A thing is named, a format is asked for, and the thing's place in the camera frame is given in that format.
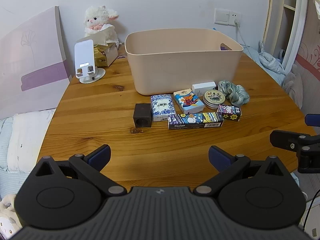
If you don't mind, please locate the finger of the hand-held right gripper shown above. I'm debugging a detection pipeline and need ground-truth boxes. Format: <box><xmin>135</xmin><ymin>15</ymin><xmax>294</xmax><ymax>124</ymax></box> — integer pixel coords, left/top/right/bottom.
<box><xmin>305</xmin><ymin>114</ymin><xmax>320</xmax><ymax>127</ymax></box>
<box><xmin>270</xmin><ymin>129</ymin><xmax>320</xmax><ymax>174</ymax></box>

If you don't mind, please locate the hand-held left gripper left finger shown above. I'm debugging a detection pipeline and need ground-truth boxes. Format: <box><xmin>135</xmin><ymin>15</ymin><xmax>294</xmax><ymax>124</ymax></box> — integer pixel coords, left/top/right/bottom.
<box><xmin>34</xmin><ymin>144</ymin><xmax>128</xmax><ymax>197</ymax></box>

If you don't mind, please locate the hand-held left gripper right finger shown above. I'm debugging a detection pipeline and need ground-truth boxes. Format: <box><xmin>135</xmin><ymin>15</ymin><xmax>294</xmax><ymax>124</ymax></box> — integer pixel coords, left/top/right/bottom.
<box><xmin>194</xmin><ymin>146</ymin><xmax>291</xmax><ymax>197</ymax></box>

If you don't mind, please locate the long dark cartoon box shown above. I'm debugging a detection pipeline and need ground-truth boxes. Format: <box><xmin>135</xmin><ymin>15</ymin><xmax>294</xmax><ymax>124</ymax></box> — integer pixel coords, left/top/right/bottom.
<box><xmin>168</xmin><ymin>112</ymin><xmax>224</xmax><ymax>130</ymax></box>

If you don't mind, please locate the small purple cartoon box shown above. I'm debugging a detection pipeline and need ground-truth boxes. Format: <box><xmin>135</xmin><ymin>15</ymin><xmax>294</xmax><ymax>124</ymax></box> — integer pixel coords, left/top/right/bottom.
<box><xmin>216</xmin><ymin>104</ymin><xmax>242</xmax><ymax>122</ymax></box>

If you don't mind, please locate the round metal tin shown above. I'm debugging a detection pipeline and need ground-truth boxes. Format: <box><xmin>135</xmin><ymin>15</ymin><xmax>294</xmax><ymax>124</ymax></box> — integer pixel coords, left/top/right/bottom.
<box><xmin>203</xmin><ymin>89</ymin><xmax>226</xmax><ymax>110</ymax></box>

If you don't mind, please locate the small black cube box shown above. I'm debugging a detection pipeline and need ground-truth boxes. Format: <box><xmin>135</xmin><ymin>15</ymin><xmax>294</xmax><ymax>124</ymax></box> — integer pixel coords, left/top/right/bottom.
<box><xmin>133</xmin><ymin>103</ymin><xmax>153</xmax><ymax>128</ymax></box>

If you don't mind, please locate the colourful cartoon tissue pack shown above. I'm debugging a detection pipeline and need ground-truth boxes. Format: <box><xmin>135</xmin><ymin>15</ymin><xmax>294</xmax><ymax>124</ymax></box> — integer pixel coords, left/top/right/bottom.
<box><xmin>173</xmin><ymin>88</ymin><xmax>206</xmax><ymax>114</ymax></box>

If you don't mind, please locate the teal fabric scrunchie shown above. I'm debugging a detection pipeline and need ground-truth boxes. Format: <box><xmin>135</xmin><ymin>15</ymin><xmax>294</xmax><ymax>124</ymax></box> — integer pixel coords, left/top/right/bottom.
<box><xmin>218</xmin><ymin>80</ymin><xmax>250</xmax><ymax>107</ymax></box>

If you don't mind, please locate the small white box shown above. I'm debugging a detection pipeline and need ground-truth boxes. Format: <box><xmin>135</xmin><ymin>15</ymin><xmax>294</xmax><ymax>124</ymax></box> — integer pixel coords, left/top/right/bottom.
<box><xmin>192</xmin><ymin>81</ymin><xmax>216</xmax><ymax>97</ymax></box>

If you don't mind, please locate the blue and white patterned box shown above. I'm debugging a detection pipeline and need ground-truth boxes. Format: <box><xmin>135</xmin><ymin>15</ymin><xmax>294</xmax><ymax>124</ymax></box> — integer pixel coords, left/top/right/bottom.
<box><xmin>150</xmin><ymin>94</ymin><xmax>176</xmax><ymax>122</ymax></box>

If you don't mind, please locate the beige plastic storage bin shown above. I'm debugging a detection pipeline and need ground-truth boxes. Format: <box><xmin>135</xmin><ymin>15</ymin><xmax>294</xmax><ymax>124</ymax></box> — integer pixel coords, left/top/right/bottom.
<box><xmin>124</xmin><ymin>28</ymin><xmax>244</xmax><ymax>96</ymax></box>

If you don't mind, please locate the grey fleece cloth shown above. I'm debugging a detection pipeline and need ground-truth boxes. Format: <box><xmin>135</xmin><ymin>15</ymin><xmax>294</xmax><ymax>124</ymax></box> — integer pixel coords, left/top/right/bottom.
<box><xmin>282</xmin><ymin>64</ymin><xmax>303</xmax><ymax>108</ymax></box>

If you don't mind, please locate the pale blue bundled cloth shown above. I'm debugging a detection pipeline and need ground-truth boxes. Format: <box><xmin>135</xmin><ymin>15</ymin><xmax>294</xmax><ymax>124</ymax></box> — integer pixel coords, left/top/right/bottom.
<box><xmin>258</xmin><ymin>41</ymin><xmax>286</xmax><ymax>75</ymax></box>

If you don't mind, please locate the light blue blanket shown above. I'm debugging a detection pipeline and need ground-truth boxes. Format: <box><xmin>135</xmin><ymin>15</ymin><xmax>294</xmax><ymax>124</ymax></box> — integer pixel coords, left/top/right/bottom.
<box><xmin>243</xmin><ymin>47</ymin><xmax>285</xmax><ymax>85</ymax></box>

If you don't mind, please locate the gold tissue box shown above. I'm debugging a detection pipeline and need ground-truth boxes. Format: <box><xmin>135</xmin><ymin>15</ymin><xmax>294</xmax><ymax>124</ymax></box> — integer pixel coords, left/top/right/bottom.
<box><xmin>76</xmin><ymin>36</ymin><xmax>118</xmax><ymax>67</ymax></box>

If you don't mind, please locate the white phone stand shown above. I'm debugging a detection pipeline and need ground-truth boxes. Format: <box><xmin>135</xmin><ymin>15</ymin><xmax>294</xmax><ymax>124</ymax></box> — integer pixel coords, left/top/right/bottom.
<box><xmin>74</xmin><ymin>39</ymin><xmax>106</xmax><ymax>84</ymax></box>

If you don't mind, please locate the white plush toy with eyes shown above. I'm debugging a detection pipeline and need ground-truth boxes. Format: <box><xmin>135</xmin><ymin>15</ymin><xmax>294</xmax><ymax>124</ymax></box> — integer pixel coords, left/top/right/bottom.
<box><xmin>0</xmin><ymin>194</ymin><xmax>23</xmax><ymax>238</ymax></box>

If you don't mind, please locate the white and purple flat board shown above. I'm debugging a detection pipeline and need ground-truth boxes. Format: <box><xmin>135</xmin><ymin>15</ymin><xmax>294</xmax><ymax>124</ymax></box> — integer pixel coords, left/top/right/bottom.
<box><xmin>0</xmin><ymin>6</ymin><xmax>70</xmax><ymax>119</ymax></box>

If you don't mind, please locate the white plush sheep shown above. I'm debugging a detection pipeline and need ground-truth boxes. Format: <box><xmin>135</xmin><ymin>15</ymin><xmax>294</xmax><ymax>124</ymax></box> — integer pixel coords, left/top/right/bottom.
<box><xmin>84</xmin><ymin>5</ymin><xmax>119</xmax><ymax>43</ymax></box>

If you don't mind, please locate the black cable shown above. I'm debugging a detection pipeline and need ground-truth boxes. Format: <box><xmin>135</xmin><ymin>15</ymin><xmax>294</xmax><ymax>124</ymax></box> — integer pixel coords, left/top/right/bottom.
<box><xmin>299</xmin><ymin>189</ymin><xmax>320</xmax><ymax>233</ymax></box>

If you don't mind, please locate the white curved shelf frame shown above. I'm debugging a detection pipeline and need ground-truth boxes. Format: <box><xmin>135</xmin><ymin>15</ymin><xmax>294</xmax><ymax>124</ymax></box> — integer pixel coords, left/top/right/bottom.
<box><xmin>262</xmin><ymin>0</ymin><xmax>320</xmax><ymax>80</ymax></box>

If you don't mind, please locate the white plug with cable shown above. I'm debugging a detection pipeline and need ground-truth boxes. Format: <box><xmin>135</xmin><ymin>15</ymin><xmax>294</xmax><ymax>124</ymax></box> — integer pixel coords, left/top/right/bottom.
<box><xmin>234</xmin><ymin>19</ymin><xmax>251</xmax><ymax>52</ymax></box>

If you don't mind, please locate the white wall socket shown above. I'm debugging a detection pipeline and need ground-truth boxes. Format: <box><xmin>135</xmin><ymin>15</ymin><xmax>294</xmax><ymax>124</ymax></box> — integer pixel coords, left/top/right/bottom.
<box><xmin>229</xmin><ymin>10</ymin><xmax>242</xmax><ymax>26</ymax></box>

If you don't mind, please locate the white wall switch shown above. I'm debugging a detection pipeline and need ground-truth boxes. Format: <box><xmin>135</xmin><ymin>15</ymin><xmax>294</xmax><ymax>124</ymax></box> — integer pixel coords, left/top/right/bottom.
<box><xmin>214</xmin><ymin>8</ymin><xmax>230</xmax><ymax>25</ymax></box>

